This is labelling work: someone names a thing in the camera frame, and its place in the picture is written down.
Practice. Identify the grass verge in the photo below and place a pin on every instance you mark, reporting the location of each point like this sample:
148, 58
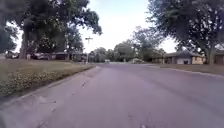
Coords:
200, 68

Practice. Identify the low building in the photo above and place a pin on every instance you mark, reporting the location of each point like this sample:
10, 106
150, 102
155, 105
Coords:
61, 55

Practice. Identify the utility pole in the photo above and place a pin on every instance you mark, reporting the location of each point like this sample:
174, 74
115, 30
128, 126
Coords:
88, 46

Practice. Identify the grass lawn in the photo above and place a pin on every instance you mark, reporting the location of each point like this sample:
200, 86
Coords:
30, 73

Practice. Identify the group of large trees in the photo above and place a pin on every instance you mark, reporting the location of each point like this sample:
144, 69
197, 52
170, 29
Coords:
46, 23

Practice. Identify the low house with garage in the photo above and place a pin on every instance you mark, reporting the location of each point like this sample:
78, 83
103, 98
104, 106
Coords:
183, 57

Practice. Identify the large spreading tree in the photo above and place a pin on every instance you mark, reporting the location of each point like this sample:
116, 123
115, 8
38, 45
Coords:
196, 23

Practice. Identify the robot's own part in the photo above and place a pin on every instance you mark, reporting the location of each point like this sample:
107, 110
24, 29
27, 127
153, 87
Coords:
143, 126

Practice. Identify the row of trees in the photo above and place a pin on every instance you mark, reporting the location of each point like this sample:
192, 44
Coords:
125, 50

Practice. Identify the grey asphalt road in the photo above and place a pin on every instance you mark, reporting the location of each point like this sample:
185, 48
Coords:
133, 96

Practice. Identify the pale concrete kerb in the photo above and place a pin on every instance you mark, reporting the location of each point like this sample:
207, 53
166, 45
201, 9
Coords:
50, 85

